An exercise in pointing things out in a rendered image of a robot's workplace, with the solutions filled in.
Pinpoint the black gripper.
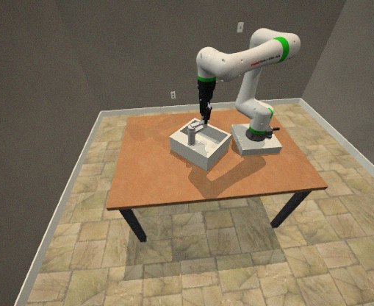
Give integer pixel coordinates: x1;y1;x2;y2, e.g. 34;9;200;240
199;91;213;128

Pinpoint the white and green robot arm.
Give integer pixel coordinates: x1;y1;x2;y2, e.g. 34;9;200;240
196;28;301;142

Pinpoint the white square sink basin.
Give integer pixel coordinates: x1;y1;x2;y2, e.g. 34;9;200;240
170;118;231;171

